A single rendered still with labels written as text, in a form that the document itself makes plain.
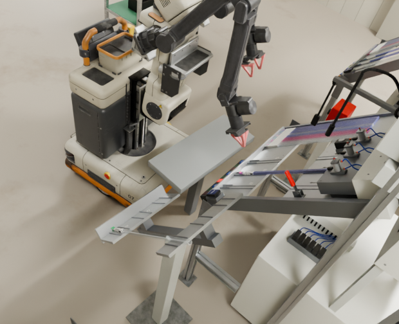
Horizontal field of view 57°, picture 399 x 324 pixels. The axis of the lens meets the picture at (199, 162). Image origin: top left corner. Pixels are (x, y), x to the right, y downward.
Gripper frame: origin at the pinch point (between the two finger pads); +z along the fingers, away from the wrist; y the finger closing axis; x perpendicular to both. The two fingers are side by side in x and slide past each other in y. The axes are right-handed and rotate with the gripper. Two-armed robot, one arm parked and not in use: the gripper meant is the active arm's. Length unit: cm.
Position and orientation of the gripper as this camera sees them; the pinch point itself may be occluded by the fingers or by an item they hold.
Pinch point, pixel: (242, 145)
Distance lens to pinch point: 160.8
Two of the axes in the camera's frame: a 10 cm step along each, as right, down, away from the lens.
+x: -7.1, -0.8, 7.0
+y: 6.4, -5.0, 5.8
